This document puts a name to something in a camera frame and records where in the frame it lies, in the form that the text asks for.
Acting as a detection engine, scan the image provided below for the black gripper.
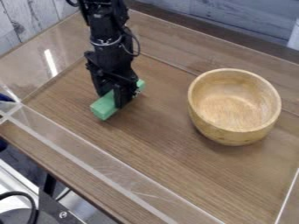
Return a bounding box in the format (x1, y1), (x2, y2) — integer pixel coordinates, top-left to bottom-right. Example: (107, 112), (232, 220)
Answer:
(84, 40), (139, 109)

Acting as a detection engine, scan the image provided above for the green rectangular block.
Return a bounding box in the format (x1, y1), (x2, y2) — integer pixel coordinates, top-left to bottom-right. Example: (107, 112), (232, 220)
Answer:
(89, 80), (146, 121)

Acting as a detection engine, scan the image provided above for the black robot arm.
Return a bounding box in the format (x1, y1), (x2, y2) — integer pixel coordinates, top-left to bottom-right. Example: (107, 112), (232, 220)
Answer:
(64, 0), (140, 109)

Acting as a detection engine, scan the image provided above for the brown wooden bowl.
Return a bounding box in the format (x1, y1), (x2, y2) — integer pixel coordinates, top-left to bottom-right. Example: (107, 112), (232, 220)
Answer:
(187, 68), (282, 146)

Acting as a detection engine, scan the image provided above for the blue object at left edge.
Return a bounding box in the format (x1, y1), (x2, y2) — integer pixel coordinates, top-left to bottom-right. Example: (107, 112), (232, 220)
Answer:
(0, 92), (16, 152)

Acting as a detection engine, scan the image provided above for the black table leg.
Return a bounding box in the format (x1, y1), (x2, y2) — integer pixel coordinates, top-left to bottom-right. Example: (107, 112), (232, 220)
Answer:
(43, 174), (57, 197)

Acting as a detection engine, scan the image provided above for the clear acrylic enclosure wall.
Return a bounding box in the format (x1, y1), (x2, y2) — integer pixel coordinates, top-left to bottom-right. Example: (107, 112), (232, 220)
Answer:
(0, 6), (299, 224)

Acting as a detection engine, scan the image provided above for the black cable bottom left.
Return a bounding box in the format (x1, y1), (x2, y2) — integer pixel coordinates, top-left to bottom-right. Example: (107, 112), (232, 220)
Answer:
(0, 191), (40, 224)

